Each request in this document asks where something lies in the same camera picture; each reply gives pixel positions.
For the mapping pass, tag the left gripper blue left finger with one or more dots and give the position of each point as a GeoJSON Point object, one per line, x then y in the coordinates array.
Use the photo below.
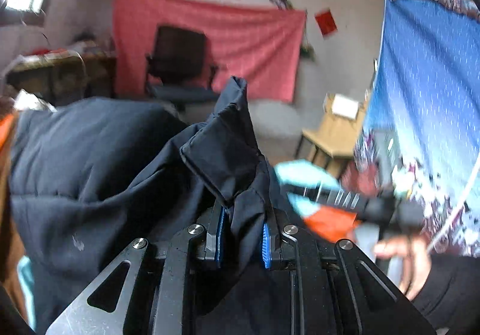
{"type": "Point", "coordinates": [213, 249]}

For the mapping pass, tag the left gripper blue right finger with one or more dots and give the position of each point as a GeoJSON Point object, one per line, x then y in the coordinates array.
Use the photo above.
{"type": "Point", "coordinates": [276, 251]}

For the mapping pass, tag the dark navy puffer jacket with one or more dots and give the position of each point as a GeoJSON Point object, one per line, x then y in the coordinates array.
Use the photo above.
{"type": "Point", "coordinates": [112, 200]}

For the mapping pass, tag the person's right hand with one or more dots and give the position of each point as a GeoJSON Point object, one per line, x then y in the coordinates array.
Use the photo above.
{"type": "Point", "coordinates": [416, 261]}

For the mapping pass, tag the blue patterned curtain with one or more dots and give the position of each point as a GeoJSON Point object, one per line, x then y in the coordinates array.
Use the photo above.
{"type": "Point", "coordinates": [421, 128]}

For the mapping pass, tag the small wooden side table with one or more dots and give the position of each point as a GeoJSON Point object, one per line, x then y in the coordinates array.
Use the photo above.
{"type": "Point", "coordinates": [332, 144]}

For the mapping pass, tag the black office chair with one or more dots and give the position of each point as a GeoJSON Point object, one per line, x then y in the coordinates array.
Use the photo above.
{"type": "Point", "coordinates": [177, 70]}

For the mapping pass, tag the orange teal brown bedsheet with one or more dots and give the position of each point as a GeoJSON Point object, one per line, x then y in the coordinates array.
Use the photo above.
{"type": "Point", "coordinates": [17, 304]}

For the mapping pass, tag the wooden desk with shelves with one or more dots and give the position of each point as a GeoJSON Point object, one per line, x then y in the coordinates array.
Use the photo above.
{"type": "Point", "coordinates": [65, 77]}

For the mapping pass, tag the red paper wall decoration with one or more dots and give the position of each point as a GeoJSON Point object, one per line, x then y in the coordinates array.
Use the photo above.
{"type": "Point", "coordinates": [325, 22]}

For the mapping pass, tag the pink checked wall cloth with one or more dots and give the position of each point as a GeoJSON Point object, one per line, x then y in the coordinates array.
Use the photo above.
{"type": "Point", "coordinates": [260, 45]}

